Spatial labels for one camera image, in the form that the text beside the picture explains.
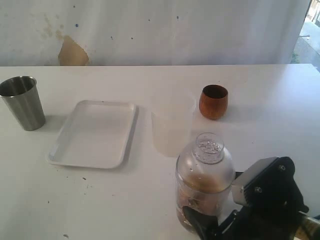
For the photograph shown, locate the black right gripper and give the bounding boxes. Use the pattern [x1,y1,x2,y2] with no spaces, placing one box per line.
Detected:
[183,156,309,240]

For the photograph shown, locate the brown wooden cup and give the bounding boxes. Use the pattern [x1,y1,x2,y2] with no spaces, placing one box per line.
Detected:
[199,84,229,120]

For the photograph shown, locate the clear glass with coins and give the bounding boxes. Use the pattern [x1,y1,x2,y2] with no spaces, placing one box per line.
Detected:
[175,184,233,235]

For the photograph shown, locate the stainless steel cup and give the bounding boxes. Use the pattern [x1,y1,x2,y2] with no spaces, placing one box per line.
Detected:
[0,76,46,131]

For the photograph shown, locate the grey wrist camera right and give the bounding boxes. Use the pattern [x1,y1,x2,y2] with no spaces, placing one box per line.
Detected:
[231,156,278,207]

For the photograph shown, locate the clear plastic dome lid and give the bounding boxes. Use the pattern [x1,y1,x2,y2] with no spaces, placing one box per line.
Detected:
[175,132,235,194]

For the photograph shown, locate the gold and brown chocolates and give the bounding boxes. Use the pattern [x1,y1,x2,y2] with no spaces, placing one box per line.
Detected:
[178,179,226,226]

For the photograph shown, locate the translucent plastic container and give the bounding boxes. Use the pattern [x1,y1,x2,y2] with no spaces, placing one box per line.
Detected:
[151,87,197,157]

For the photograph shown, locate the white rectangular tray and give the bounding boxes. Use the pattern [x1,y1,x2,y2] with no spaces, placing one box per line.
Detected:
[47,100,137,170]

